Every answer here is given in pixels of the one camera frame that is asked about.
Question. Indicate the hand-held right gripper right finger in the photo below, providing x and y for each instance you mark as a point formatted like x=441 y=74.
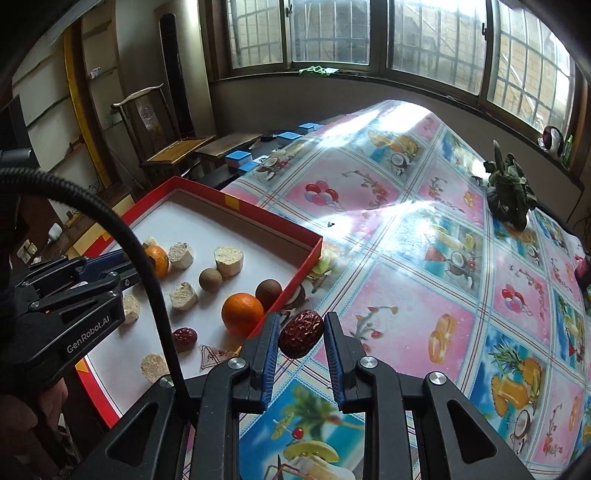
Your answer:
x=339 y=364

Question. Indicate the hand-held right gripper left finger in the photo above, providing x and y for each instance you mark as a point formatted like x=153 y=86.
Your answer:
x=268 y=360

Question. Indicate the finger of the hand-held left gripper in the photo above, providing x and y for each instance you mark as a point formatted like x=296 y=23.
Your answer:
x=92 y=288
x=106 y=264

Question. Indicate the red date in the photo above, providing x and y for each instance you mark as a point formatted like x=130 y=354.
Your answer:
x=184 y=340
x=300 y=334

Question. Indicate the orange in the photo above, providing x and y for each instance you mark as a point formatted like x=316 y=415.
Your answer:
x=159 y=261
x=242 y=316

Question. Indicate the brown longan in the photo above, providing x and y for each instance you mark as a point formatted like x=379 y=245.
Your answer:
x=269 y=294
x=210 y=280

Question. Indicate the red cardboard box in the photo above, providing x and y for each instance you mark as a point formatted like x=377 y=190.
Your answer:
x=207 y=226

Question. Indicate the person's left hand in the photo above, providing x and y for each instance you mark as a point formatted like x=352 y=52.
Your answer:
x=51 y=401

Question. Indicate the white plastic jar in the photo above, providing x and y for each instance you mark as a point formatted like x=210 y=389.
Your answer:
x=54 y=232

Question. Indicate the wooden armchair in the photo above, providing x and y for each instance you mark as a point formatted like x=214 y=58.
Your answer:
x=178 y=150

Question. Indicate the yellow wooden board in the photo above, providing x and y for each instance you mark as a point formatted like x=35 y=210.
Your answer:
x=83 y=115

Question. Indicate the blue lidded box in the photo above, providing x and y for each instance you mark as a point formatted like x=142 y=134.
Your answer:
x=309 y=127
x=290 y=136
x=240 y=159

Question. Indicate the wooden bench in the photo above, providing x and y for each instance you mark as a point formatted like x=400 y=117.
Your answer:
x=231 y=142

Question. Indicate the dark tall wooden plank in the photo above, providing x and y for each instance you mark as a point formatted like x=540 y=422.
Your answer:
x=173 y=69

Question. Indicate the green leafy vegetable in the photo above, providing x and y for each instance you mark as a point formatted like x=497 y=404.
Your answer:
x=510 y=189

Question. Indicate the dark red glass bottle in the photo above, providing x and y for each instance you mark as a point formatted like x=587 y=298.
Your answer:
x=582 y=270

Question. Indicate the green cloth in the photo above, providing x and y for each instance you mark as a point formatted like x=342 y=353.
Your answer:
x=318 y=70

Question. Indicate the black white object on sill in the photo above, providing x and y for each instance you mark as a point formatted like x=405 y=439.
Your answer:
x=551 y=138

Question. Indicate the green plastic bottle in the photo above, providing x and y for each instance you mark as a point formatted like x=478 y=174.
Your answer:
x=568 y=150

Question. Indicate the window with metal grille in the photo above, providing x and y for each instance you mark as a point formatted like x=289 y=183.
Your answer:
x=323 y=32

